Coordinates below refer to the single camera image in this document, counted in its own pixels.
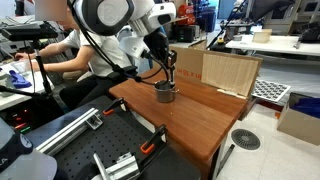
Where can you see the round floor drain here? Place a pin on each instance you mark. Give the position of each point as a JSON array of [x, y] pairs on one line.
[[245, 139]]

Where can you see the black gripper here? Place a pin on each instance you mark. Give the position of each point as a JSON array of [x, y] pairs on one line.
[[158, 43]]

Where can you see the far aluminium extrusion rail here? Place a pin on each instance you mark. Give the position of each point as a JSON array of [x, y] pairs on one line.
[[88, 120]]

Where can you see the near orange black clamp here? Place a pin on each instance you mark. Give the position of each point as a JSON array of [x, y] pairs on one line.
[[148, 146]]

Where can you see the silver metal pot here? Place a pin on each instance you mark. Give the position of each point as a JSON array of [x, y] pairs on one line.
[[165, 91]]

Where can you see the blue cloth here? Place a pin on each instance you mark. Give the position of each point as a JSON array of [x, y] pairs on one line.
[[18, 80]]

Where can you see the aluminium extrusion rail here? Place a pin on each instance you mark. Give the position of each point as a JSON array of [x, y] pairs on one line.
[[88, 120], [125, 168]]

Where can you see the cardboard box blue contents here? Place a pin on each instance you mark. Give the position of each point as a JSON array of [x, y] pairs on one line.
[[300, 118]]

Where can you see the orange black clamp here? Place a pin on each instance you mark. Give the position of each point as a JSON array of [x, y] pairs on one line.
[[148, 146], [115, 103]]

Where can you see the brown cardboard box panel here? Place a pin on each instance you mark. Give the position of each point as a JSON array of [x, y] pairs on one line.
[[230, 72]]

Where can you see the seated person white shirt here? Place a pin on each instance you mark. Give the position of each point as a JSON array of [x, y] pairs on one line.
[[91, 87]]

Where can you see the far orange black clamp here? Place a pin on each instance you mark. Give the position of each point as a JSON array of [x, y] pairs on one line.
[[115, 103]]

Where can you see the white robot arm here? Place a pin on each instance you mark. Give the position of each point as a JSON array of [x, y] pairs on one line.
[[108, 17]]

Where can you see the black camera on stand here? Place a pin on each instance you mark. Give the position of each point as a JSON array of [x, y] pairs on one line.
[[33, 33]]

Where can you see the black perforated breadboard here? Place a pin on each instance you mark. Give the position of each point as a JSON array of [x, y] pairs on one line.
[[119, 134]]

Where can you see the white egg crate panel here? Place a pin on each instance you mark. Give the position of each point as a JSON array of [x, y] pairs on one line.
[[270, 91]]

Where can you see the near aluminium extrusion rail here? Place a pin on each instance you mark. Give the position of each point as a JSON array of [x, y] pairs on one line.
[[125, 168]]

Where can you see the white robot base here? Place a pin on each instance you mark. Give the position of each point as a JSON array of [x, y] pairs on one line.
[[19, 160]]

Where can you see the white background table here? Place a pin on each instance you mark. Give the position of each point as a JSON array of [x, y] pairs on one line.
[[276, 44]]

